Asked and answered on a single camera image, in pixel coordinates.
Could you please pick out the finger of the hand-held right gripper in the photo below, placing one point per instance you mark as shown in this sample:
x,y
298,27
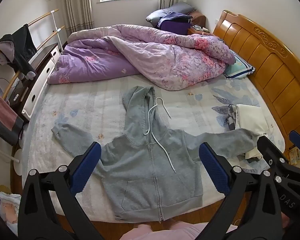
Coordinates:
x,y
267,147
298,138

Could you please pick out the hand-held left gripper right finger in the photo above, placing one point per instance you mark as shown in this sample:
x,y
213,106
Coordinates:
x,y
212,165

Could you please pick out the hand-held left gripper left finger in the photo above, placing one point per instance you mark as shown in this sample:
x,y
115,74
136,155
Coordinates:
x,y
87,165

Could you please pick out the grey zip hoodie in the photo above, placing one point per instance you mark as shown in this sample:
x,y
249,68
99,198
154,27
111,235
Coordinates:
x,y
145,170

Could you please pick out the yellow box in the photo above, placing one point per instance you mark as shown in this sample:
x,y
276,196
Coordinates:
x,y
296,156

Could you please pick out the folded white garment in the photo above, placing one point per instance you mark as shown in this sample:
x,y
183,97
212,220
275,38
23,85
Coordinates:
x,y
250,120

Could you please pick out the dark checkered cloth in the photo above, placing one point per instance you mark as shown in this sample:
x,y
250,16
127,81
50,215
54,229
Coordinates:
x,y
231,117

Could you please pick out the person's pink clothing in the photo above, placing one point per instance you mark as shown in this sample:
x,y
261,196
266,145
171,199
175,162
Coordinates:
x,y
165,232

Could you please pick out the teal pillow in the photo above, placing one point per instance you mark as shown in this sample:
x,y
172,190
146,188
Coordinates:
x,y
236,67

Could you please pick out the floral cloth pile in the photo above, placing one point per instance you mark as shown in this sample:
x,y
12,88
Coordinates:
x,y
7,205

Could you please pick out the white drawer desk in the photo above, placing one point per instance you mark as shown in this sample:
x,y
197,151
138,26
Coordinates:
x,y
40,80

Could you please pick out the maroon towel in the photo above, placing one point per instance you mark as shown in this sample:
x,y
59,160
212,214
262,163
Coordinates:
x,y
2,110

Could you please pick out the purple floral quilt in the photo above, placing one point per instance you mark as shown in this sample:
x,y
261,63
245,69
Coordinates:
x,y
102,57

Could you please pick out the wooden nightstand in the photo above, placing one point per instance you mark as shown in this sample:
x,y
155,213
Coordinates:
x,y
198,31

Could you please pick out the black hanging garment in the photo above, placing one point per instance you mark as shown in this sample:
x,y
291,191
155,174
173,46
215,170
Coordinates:
x,y
20,45

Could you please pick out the brown pillow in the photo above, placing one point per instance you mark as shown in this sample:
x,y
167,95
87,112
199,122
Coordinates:
x,y
197,17

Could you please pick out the wooden drying rack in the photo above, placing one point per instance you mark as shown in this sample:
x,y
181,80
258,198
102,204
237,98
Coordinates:
x,y
43,17

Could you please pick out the dark grey pillow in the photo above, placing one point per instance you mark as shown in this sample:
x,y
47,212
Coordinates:
x,y
170,11

